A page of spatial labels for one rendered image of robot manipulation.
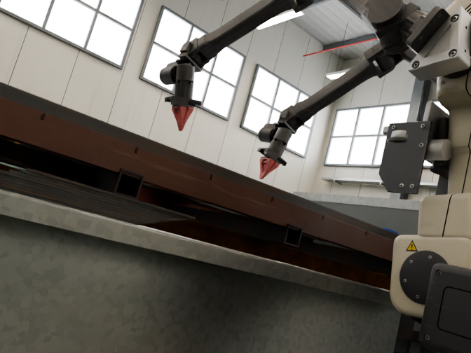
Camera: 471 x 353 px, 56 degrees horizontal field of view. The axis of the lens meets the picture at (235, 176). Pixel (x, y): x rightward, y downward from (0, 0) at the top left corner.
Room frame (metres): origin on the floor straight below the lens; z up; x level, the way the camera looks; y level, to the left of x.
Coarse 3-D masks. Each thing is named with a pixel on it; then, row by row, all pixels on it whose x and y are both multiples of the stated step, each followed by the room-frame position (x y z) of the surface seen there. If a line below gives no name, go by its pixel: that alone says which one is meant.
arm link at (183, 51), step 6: (186, 42) 1.32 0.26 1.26; (186, 48) 1.31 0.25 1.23; (180, 54) 1.33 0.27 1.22; (186, 54) 1.31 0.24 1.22; (180, 60) 1.35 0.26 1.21; (186, 60) 1.33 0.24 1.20; (192, 60) 1.33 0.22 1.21; (168, 66) 1.39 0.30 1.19; (204, 66) 1.37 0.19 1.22; (162, 72) 1.38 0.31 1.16; (168, 72) 1.36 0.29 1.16; (162, 78) 1.39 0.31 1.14; (168, 78) 1.37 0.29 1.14; (168, 84) 1.40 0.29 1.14
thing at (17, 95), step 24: (0, 96) 0.77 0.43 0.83; (24, 96) 0.79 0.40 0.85; (72, 120) 0.84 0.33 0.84; (96, 120) 0.86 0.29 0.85; (24, 144) 1.38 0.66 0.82; (144, 144) 0.92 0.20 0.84; (216, 168) 1.02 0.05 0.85; (168, 192) 1.63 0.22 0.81; (264, 192) 1.11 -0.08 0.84; (336, 216) 1.25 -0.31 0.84
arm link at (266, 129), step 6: (282, 114) 1.56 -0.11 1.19; (288, 114) 1.55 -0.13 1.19; (282, 120) 1.56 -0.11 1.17; (264, 126) 1.64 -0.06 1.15; (270, 126) 1.62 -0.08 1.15; (276, 126) 1.61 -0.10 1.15; (282, 126) 1.59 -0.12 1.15; (288, 126) 1.57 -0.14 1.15; (264, 132) 1.62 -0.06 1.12; (270, 132) 1.60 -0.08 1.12; (294, 132) 1.60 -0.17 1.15; (264, 138) 1.62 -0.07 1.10; (270, 138) 1.61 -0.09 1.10
